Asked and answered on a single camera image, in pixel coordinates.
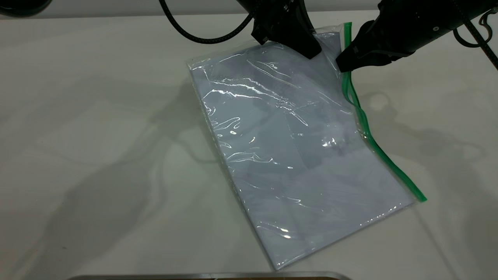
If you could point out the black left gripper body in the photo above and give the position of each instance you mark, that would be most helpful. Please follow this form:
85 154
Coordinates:
278 21

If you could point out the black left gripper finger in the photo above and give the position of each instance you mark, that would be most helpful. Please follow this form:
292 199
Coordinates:
307 42

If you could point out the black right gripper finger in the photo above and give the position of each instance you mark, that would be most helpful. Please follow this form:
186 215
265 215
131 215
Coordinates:
360 44
369 58

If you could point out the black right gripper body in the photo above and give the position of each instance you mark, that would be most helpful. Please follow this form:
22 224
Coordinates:
400 27

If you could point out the transparent zip bag green zipper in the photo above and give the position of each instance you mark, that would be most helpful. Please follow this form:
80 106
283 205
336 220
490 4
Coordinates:
295 155

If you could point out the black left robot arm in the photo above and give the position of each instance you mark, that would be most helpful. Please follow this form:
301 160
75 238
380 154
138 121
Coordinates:
249 6

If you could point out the silver metal edge strip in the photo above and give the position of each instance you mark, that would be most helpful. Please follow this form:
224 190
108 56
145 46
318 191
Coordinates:
210 276

